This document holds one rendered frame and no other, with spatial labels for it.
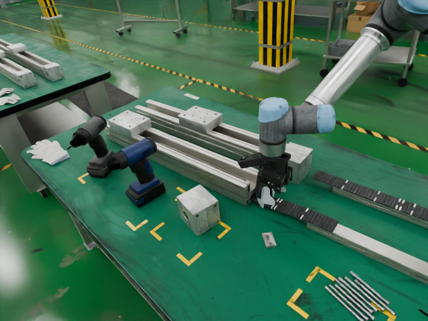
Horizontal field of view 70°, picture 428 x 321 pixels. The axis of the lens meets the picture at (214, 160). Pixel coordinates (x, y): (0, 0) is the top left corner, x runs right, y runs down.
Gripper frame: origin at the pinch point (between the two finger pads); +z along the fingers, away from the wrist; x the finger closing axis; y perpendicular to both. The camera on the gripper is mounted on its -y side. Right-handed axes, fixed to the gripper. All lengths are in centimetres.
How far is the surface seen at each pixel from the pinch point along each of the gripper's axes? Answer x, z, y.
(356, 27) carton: 492, 72, -130
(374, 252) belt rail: -2.0, -0.6, 34.5
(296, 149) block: 21.0, -7.4, -0.3
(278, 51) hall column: 287, 54, -158
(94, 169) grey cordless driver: -25, -2, -62
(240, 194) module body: -4.9, -2.4, -6.5
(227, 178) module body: -4.6, -6.4, -12.0
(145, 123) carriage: 3, -10, -62
